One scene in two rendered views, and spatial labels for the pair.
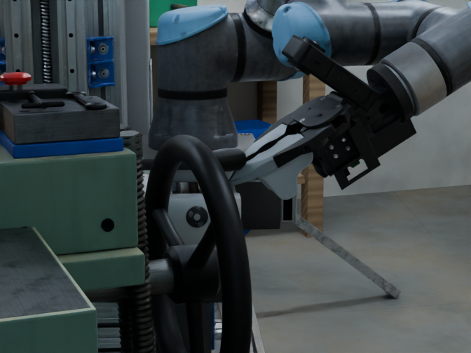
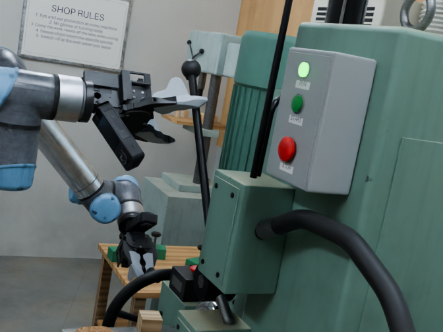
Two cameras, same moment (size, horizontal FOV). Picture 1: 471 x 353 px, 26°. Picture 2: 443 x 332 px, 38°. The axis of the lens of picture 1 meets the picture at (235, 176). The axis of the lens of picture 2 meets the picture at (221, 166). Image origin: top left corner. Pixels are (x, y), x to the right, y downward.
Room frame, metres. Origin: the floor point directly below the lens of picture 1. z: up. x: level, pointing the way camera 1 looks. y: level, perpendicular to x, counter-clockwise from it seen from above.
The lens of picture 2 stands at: (1.09, 1.46, 1.45)
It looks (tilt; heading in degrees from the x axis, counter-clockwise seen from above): 9 degrees down; 264
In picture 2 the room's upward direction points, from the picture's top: 10 degrees clockwise
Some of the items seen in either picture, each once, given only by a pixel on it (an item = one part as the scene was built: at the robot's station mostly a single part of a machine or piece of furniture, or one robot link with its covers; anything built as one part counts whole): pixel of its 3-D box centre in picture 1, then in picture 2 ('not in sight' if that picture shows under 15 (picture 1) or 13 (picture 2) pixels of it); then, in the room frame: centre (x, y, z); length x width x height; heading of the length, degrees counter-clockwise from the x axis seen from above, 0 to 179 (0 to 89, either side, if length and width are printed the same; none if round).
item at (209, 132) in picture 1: (193, 115); not in sight; (1.70, 0.07, 0.87); 0.15 x 0.15 x 0.10
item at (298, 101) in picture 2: not in sight; (296, 103); (0.94, 0.72, 1.41); 0.02 x 0.01 x 0.02; 111
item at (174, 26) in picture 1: (196, 46); not in sight; (1.70, 0.06, 0.98); 0.13 x 0.12 x 0.14; 109
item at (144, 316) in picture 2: not in sight; (149, 323); (1.06, 0.28, 0.92); 0.04 x 0.04 x 0.04; 12
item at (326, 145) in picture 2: not in sight; (318, 119); (0.91, 0.71, 1.40); 0.10 x 0.06 x 0.16; 111
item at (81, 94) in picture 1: (85, 100); not in sight; (0.94, 0.14, 1.00); 0.10 x 0.02 x 0.01; 21
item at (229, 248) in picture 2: not in sight; (243, 230); (0.96, 0.62, 1.22); 0.09 x 0.08 x 0.15; 111
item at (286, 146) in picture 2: not in sight; (286, 149); (0.95, 0.73, 1.36); 0.03 x 0.01 x 0.03; 111
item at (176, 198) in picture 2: not in sight; (200, 175); (0.84, -2.04, 0.79); 0.62 x 0.48 x 1.58; 110
